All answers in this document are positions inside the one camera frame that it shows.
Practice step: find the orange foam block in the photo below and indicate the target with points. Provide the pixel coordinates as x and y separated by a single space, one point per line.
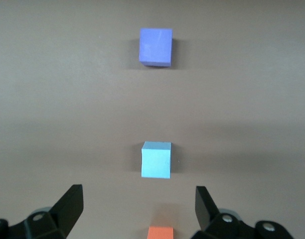
160 233

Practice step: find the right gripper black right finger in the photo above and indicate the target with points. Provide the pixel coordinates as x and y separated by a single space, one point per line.
209 219

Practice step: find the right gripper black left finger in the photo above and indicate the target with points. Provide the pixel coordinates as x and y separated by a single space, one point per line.
65 216

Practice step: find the purple foam block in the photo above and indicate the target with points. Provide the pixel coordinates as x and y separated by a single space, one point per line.
155 47

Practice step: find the light blue foam block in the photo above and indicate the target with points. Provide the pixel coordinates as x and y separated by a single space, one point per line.
156 161

